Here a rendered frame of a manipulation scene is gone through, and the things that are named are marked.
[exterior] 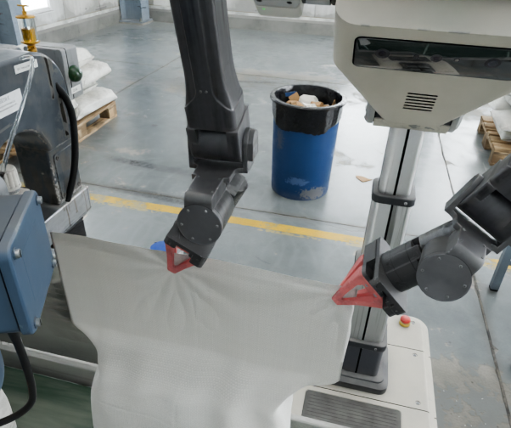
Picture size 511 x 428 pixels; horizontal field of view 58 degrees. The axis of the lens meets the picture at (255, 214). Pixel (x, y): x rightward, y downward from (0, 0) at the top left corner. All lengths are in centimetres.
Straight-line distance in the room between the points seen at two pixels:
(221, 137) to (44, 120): 37
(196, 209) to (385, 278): 26
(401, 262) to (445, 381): 151
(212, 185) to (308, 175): 242
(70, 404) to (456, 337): 161
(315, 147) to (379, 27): 205
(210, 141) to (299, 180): 241
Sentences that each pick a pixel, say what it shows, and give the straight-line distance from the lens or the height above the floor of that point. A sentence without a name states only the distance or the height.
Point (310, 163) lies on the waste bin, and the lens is 292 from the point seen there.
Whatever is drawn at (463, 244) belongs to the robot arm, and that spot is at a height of 124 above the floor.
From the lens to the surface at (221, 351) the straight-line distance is 84.
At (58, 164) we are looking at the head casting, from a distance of 90.
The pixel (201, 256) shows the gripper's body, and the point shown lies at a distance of 65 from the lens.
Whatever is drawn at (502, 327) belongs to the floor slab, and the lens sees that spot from 245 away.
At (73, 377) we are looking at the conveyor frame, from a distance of 154.
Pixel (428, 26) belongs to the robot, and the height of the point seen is 139.
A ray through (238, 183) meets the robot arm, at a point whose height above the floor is 122.
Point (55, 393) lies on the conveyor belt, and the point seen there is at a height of 38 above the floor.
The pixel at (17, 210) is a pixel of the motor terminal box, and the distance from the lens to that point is 44.
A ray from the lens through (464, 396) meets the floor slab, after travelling 209.
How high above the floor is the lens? 151
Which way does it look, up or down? 32 degrees down
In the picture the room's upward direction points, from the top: 2 degrees clockwise
